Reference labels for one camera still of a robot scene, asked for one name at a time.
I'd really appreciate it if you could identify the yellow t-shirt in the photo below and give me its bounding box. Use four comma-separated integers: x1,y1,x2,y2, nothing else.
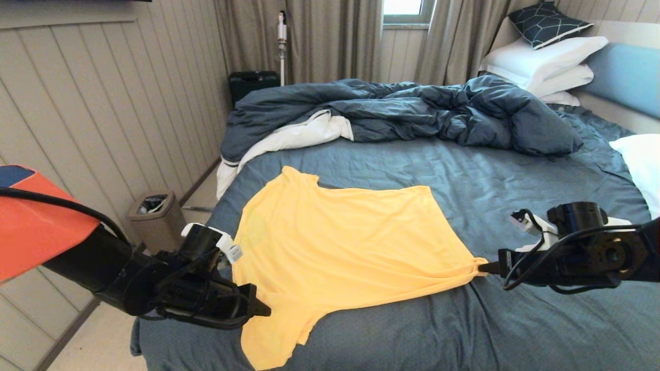
232,166,489,370

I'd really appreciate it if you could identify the bronze trash bin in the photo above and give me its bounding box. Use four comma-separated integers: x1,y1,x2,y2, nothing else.
128,191,189,253

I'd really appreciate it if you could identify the white pillow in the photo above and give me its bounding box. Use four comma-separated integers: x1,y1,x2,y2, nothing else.
610,135,660,220
529,64,595,98
480,36,609,91
540,91,581,107

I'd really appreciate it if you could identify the white quilt with dark stripe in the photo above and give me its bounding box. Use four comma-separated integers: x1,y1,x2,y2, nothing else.
216,109,354,200

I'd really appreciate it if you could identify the dark blue duvet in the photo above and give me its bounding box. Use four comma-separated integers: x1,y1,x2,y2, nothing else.
220,75,585,164

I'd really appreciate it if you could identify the blue headboard cushion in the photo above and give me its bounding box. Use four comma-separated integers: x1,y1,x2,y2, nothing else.
585,42,660,120

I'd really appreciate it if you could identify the black hard case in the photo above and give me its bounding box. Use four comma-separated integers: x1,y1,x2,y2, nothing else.
229,71,280,108

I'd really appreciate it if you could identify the grey-beige curtain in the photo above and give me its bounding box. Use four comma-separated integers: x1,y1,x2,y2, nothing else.
214,0,383,86
414,0,545,87

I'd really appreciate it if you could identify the dark patterned cushion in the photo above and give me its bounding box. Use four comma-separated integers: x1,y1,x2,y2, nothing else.
508,2,595,50

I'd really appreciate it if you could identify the beige bed headboard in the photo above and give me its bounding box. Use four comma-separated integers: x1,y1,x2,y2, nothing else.
490,18,660,134

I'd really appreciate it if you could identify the white stick vacuum cleaner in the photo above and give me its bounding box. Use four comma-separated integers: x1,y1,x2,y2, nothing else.
277,10,288,87

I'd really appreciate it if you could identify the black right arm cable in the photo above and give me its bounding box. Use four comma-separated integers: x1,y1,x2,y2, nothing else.
503,209,660,295

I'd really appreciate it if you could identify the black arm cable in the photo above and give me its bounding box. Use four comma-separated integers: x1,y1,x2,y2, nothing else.
503,209,660,295
0,187,243,330

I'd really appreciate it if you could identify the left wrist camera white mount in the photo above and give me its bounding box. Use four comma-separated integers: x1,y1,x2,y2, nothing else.
181,223,244,264

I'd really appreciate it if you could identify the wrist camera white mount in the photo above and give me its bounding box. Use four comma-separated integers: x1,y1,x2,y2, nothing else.
181,223,244,264
509,209,560,253

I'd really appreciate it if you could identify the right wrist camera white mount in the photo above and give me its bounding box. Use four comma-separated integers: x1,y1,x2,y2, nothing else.
509,209,560,253

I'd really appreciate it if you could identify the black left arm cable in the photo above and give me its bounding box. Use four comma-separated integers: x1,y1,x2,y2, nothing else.
0,187,243,330

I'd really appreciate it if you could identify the window with grey frame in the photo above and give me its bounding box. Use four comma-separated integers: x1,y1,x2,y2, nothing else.
383,0,436,25

